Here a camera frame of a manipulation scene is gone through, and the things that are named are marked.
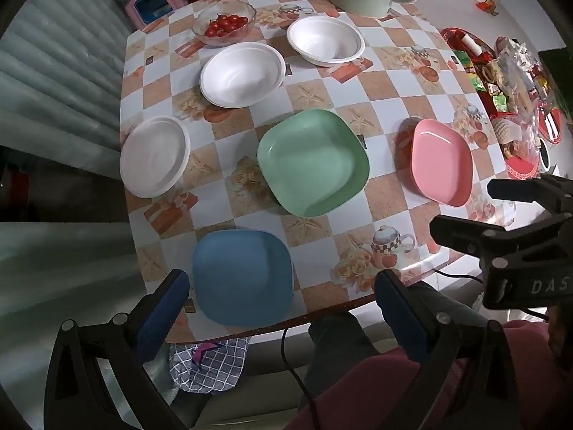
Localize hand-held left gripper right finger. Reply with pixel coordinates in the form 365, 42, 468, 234
375, 269, 531, 430

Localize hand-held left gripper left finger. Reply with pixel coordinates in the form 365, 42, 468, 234
44, 269, 191, 430

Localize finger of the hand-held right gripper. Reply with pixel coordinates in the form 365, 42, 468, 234
430, 214, 573, 270
487, 174, 573, 216

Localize pink square plate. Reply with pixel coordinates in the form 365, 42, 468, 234
409, 119, 474, 208

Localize blue square plate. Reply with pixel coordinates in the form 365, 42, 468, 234
192, 229, 295, 327

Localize white round plate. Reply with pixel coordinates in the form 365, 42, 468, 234
119, 116, 192, 199

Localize green square plate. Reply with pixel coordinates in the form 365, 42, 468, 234
256, 109, 370, 217

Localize white disposable bowl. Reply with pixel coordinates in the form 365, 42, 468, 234
199, 42, 286, 109
286, 15, 365, 67

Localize red snack tray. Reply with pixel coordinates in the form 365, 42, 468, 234
440, 27, 565, 181

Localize person's dark trousers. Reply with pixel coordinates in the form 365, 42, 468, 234
308, 278, 491, 374

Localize blue checkered cloth bag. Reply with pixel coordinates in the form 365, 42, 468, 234
169, 338, 250, 396

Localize person's maroon top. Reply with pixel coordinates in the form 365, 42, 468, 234
286, 309, 573, 430

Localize pile of wrapped snacks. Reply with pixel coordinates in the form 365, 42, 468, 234
454, 38, 553, 159

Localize checkered printed tablecloth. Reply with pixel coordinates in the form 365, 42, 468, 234
119, 0, 542, 345

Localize grey padded sofa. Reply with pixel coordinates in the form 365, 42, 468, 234
0, 0, 150, 336

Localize pile of cherry tomatoes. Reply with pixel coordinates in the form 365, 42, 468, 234
203, 14, 249, 39

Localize purple plastic stool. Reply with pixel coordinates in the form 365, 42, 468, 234
125, 0, 185, 28

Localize clear glass bowl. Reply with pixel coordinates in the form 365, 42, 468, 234
192, 1, 257, 48

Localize black cable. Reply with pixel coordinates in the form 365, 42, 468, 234
435, 270, 485, 284
281, 327, 324, 430

